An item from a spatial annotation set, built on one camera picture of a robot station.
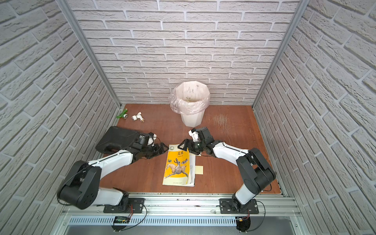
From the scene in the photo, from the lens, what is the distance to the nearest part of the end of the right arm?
2.24 feet

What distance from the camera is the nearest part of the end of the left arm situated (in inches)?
27.2

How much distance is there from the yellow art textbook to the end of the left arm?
0.27 feet
